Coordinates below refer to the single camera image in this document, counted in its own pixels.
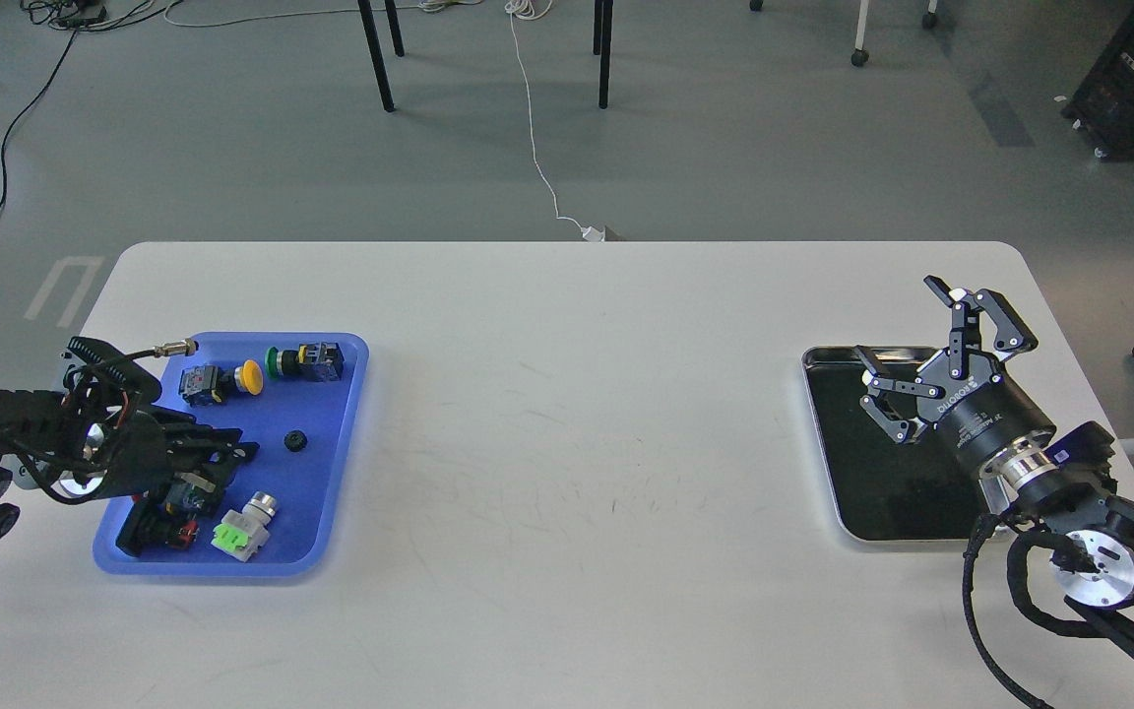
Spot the white chair base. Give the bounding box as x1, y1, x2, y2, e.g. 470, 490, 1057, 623
727, 1, 946, 73

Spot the green push button switch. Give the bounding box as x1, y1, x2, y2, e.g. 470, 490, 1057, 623
264, 341, 344, 382

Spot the black table leg left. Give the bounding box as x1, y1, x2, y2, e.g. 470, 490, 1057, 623
356, 0, 406, 113

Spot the black table leg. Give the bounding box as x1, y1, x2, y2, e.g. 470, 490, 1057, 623
356, 0, 406, 113
593, 0, 615, 109

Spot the black robot arm image left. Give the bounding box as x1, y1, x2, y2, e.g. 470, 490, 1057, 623
0, 336, 259, 557

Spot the black table leg right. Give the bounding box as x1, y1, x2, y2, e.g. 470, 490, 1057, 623
593, 0, 615, 109

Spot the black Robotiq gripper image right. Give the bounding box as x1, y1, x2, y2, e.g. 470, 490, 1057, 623
853, 277, 1056, 473

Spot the green and grey switch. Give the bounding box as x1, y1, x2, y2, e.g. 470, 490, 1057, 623
209, 490, 279, 562

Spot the blue plastic tray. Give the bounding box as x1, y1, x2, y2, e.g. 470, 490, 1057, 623
92, 332, 369, 579

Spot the silver metal tray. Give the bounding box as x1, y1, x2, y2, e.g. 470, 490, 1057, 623
801, 346, 988, 545

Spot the black Robotiq gripper image left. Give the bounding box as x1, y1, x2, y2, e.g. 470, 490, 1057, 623
85, 407, 260, 522

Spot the small black gear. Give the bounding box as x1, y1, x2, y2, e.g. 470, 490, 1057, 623
284, 429, 308, 453

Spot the white cable on floor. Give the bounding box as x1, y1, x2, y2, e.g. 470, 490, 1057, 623
418, 0, 606, 242

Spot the yellow push button switch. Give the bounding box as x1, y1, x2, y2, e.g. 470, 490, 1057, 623
177, 358, 265, 407

